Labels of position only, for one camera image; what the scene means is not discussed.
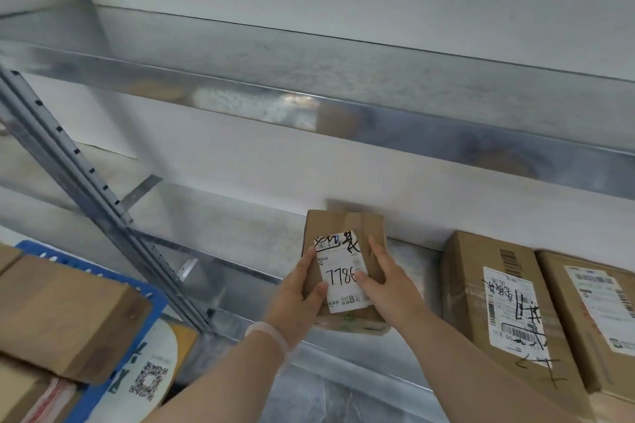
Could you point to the yellow printed cardboard box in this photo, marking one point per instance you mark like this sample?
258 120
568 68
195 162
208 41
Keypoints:
149 353

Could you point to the person's right hand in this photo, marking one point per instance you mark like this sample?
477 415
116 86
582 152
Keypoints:
397 299

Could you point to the person's left forearm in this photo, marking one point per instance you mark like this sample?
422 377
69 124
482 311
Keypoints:
233 383

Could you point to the metal shelving rack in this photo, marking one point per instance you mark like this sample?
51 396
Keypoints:
347 70

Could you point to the cardboard box with white label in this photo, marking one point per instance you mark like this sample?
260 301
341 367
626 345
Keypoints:
555 289

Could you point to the person's right forearm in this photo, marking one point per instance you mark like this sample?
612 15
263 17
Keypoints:
471 378

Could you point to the large brown box printed square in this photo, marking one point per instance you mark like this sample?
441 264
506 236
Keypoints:
7 256

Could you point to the taped box marked 7786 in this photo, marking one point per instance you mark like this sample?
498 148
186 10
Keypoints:
337 224

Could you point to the box with scribbled label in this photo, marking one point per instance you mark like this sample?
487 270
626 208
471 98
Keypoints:
461 289

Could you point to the person's left hand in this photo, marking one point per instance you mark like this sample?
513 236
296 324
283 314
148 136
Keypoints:
292 308

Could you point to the blue perforated cart platform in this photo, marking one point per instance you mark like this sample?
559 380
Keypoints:
156 301

